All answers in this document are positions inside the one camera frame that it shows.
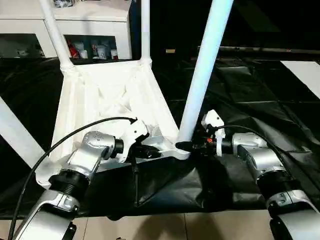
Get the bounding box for black mat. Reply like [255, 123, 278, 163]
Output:
[0, 56, 320, 221]

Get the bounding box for white flat board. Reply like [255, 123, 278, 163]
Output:
[280, 60, 320, 100]

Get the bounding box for red bottle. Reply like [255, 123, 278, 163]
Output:
[68, 43, 79, 60]

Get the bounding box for small clear glass jar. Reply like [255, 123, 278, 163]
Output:
[53, 0, 76, 8]

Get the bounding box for white cabinet with glass doors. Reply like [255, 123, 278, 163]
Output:
[0, 0, 134, 61]

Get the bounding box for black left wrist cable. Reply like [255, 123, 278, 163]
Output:
[7, 116, 139, 240]

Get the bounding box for dark metal rail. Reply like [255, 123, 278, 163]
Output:
[214, 46, 320, 54]

